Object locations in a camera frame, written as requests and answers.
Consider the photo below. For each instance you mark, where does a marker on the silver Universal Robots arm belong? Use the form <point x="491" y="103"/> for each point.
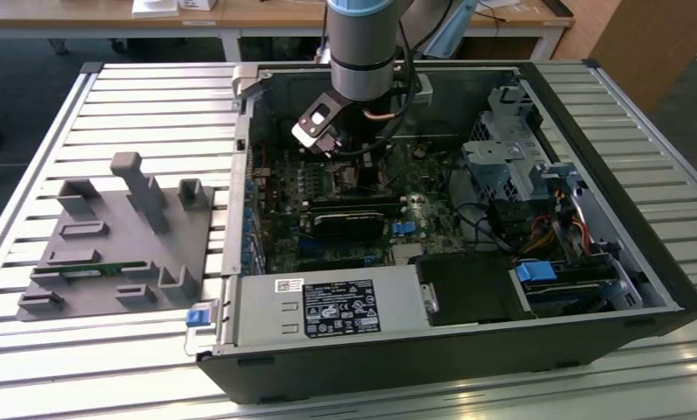
<point x="360" y="52"/>

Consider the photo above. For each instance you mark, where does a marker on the pale blue teach pendant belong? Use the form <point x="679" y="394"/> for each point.
<point x="450" y="30"/>

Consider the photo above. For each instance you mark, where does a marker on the blue case latch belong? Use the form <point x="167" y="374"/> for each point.
<point x="197" y="317"/>

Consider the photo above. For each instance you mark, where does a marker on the small silver heatsink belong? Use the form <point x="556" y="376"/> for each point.
<point x="407" y="253"/>

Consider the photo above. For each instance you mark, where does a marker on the blue motherboard connector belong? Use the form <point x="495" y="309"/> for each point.
<point x="403" y="228"/>

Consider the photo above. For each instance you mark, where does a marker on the silver metal drive cage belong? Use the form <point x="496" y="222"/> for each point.
<point x="494" y="166"/>

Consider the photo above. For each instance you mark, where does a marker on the green RAM stick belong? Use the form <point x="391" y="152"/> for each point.
<point x="111" y="268"/>

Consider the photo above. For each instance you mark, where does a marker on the black graphics card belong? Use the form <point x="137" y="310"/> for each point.
<point x="348" y="225"/>

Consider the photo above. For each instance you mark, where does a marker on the black installed RAM stick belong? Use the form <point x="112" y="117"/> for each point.
<point x="354" y="207"/>
<point x="354" y="201"/>

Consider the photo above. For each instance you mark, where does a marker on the black PC case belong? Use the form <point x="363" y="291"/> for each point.
<point x="383" y="376"/>

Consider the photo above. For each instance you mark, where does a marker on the black rating label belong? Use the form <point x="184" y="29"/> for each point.
<point x="339" y="308"/>

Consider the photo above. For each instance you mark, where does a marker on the blue disk carrier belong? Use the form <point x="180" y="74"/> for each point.
<point x="534" y="272"/>

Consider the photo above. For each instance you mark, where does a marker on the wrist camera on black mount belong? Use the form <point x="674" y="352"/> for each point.
<point x="319" y="124"/>

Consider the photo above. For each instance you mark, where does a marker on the white barcode sticker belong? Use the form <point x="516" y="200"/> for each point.
<point x="288" y="284"/>

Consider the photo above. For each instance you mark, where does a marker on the grey parts rack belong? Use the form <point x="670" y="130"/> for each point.
<point x="115" y="227"/>

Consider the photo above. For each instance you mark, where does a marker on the white box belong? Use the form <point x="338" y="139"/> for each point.
<point x="153" y="8"/>

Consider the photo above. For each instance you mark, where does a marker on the green motherboard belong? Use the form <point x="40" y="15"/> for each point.
<point x="430" y="210"/>

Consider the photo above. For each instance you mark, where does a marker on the silver power supply unit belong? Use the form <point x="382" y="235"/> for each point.
<point x="265" y="315"/>

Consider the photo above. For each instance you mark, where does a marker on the wooden cabinet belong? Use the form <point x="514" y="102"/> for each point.
<point x="646" y="44"/>

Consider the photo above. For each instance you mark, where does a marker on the black plastic shroud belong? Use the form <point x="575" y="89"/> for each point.
<point x="471" y="289"/>

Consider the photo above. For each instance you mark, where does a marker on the CPU socket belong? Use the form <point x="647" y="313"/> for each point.
<point x="339" y="180"/>

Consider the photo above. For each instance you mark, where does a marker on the wooden desk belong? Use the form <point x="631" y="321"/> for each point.
<point x="91" y="19"/>

